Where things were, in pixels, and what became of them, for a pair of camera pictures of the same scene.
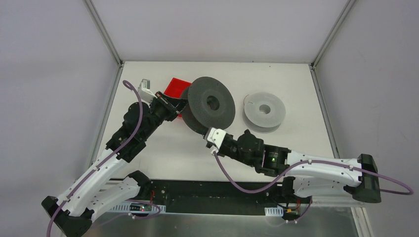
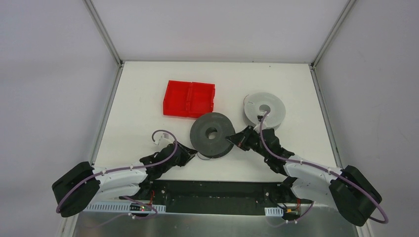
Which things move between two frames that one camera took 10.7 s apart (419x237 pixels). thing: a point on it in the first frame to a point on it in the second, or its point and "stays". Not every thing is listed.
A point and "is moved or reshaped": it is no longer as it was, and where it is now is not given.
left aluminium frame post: x=100 y=24 stays
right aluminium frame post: x=332 y=34 stays
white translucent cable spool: x=263 y=112 stays
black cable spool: x=207 y=102 is moved or reshaped
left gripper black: x=171 y=105 to x=183 y=154
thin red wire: x=243 y=101 stays
